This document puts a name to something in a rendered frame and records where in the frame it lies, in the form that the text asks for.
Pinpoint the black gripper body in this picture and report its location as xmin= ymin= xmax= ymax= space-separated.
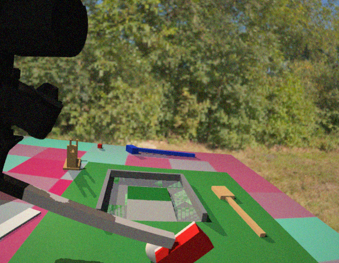
xmin=0 ymin=56 xmax=21 ymax=139

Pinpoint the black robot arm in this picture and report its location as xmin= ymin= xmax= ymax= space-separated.
xmin=0 ymin=0 xmax=88 ymax=140

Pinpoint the red putter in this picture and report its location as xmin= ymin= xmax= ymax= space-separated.
xmin=0 ymin=172 xmax=214 ymax=263

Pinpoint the white ball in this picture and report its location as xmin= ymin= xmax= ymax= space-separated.
xmin=145 ymin=243 xmax=159 ymax=263

